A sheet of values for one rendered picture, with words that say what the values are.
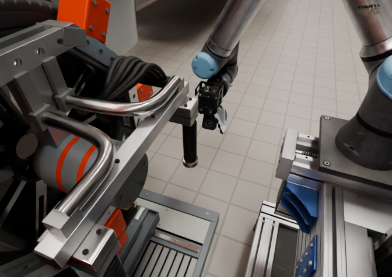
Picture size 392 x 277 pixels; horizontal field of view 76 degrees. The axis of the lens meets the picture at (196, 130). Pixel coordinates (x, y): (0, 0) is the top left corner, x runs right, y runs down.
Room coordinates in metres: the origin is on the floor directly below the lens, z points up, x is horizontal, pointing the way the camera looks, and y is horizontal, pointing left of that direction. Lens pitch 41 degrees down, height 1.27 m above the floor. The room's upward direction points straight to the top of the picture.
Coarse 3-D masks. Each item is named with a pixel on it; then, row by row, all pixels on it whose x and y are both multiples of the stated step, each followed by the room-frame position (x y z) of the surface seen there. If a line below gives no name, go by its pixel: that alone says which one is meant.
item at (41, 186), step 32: (64, 64) 0.63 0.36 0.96; (0, 96) 0.40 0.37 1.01; (96, 96) 0.64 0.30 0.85; (0, 128) 0.41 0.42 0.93; (0, 160) 0.35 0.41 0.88; (32, 160) 0.42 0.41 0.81; (32, 192) 0.36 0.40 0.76; (64, 192) 0.46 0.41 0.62; (0, 224) 0.27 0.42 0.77; (32, 224) 0.32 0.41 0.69; (0, 256) 0.23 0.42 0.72
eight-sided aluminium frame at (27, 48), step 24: (48, 24) 0.47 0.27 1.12; (72, 24) 0.48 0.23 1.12; (0, 48) 0.38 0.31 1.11; (24, 48) 0.38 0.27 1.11; (48, 48) 0.42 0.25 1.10; (72, 48) 0.51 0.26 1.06; (96, 48) 0.52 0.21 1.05; (0, 72) 0.33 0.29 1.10; (120, 120) 0.61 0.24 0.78; (24, 264) 0.22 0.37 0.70
